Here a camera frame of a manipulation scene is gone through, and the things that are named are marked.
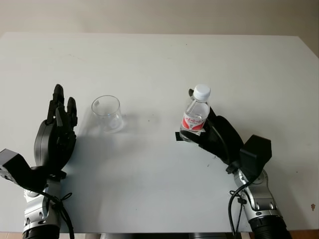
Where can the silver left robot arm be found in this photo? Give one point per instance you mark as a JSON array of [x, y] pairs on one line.
[[37, 211]]

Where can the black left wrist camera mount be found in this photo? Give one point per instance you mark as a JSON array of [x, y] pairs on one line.
[[15, 169]]

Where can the black robot body base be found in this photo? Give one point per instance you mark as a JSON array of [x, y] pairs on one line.
[[199, 236]]

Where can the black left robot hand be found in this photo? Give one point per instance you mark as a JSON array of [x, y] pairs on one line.
[[46, 147]]

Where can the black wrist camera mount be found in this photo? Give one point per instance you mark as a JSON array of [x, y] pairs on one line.
[[15, 169], [256, 154]]

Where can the clear plastic water bottle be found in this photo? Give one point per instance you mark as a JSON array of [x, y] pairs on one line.
[[195, 119]]

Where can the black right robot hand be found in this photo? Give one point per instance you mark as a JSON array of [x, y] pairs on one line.
[[224, 139]]

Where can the clear glass cup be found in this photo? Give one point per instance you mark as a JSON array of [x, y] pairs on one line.
[[109, 124]]

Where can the black tape strip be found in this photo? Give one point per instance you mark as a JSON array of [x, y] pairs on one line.
[[177, 137]]

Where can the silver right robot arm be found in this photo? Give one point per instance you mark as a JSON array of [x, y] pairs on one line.
[[261, 206]]

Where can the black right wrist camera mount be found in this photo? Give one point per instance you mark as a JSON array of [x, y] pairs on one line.
[[256, 154]]

